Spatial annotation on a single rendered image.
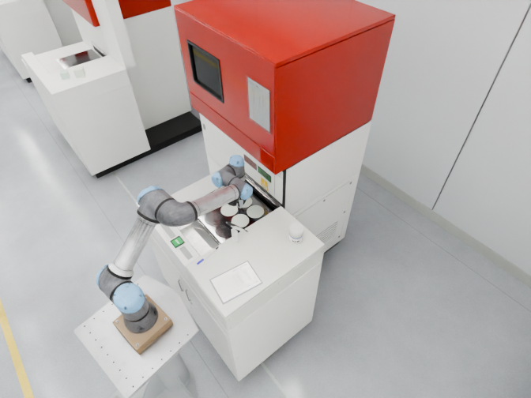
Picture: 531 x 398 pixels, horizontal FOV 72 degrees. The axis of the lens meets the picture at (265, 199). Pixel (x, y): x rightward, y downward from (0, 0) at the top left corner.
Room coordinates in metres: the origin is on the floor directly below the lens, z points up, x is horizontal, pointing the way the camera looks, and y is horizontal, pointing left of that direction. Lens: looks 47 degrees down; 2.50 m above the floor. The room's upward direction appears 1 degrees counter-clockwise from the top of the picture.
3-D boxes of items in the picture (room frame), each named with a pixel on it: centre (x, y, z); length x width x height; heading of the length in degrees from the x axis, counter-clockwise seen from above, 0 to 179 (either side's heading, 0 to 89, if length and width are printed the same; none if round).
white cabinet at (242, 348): (1.29, 0.24, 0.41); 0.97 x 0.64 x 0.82; 38
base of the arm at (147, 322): (0.77, 0.59, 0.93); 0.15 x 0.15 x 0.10
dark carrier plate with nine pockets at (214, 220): (1.41, 0.21, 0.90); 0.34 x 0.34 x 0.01; 38
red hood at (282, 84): (1.90, -0.09, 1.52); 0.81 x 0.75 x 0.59; 38
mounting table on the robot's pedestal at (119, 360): (0.76, 0.61, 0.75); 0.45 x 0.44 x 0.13; 137
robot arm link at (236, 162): (1.43, 0.15, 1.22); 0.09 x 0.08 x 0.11; 137
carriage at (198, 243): (1.24, 0.41, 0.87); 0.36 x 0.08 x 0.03; 38
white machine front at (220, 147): (1.70, 0.15, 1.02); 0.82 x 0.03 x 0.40; 38
